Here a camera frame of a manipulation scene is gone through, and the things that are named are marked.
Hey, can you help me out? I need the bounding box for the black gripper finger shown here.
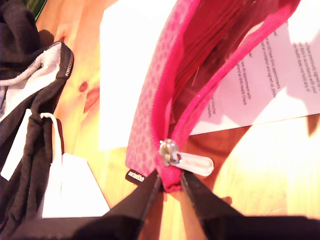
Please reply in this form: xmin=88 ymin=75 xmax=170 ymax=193
xmin=180 ymin=172 xmax=245 ymax=222
xmin=104 ymin=169 xmax=163 ymax=223

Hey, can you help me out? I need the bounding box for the silver zipper pull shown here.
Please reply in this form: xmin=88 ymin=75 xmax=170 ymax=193
xmin=159 ymin=138 xmax=215 ymax=177

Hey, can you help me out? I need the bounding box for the red zip pouch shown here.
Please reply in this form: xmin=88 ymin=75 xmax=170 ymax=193
xmin=124 ymin=0 xmax=303 ymax=193

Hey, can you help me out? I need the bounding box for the silver green Canagan bag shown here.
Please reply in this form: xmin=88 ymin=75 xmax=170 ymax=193
xmin=21 ymin=0 xmax=48 ymax=21

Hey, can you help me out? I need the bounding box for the white LeRobot paper sheet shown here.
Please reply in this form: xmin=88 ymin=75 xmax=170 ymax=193
xmin=41 ymin=152 xmax=111 ymax=219

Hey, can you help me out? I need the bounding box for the black grey hooded jacket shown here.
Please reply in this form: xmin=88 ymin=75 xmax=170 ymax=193
xmin=0 ymin=0 xmax=76 ymax=240

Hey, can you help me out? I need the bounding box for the white printed letter sheet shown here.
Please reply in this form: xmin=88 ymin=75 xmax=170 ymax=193
xmin=98 ymin=0 xmax=320 ymax=151

